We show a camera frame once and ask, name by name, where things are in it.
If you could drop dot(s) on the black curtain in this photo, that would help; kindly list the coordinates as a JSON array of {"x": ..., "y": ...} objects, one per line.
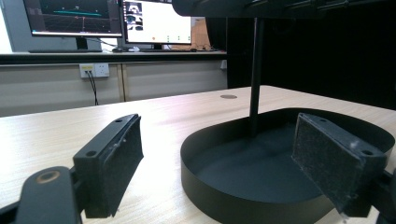
[{"x": 327, "y": 62}]

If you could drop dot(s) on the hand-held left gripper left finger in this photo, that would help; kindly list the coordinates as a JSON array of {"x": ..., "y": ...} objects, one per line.
[{"x": 107, "y": 169}]

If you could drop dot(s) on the brown cardboard box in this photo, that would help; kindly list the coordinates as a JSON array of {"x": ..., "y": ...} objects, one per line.
[{"x": 199, "y": 34}]

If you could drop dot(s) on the computer monitor with dark screen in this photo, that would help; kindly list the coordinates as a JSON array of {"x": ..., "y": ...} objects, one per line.
[{"x": 73, "y": 17}]

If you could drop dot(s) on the black two-tier tray stand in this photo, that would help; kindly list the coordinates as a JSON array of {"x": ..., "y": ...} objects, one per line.
[{"x": 249, "y": 174}]

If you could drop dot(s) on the white wall socket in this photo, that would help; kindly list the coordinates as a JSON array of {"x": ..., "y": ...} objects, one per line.
[{"x": 94, "y": 70}]

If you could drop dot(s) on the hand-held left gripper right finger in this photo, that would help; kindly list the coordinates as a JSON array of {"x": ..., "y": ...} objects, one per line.
[{"x": 330, "y": 165}]

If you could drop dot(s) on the round table grommet cover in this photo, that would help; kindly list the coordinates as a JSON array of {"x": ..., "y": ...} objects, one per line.
[{"x": 228, "y": 96}]

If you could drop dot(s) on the dark desk with monitors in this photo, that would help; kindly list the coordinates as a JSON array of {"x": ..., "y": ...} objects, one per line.
[{"x": 112, "y": 57}]

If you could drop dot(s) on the computer monitor with white screen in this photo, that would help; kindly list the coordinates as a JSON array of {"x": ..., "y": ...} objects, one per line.
[{"x": 157, "y": 21}]

